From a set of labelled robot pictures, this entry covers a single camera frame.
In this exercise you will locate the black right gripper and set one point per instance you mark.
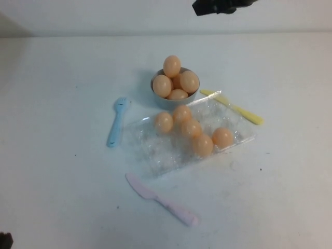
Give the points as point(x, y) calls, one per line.
point(228, 6)

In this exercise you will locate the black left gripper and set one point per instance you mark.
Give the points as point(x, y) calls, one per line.
point(5, 242)

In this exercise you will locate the beige egg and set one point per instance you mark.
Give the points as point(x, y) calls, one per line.
point(177, 81)
point(172, 66)
point(182, 113)
point(190, 81)
point(202, 145)
point(192, 128)
point(177, 95)
point(222, 138)
point(162, 86)
point(163, 122)

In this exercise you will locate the clear plastic egg box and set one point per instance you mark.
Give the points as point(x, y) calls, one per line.
point(160, 153)

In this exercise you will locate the grey round bowl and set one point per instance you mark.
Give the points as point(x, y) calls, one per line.
point(168, 103)

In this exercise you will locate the yellow plastic knife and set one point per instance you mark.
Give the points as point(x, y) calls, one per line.
point(247, 115)

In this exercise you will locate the light blue plastic fork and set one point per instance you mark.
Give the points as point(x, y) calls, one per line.
point(115, 127)

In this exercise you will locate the pink plastic knife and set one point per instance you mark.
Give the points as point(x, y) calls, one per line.
point(147, 192)

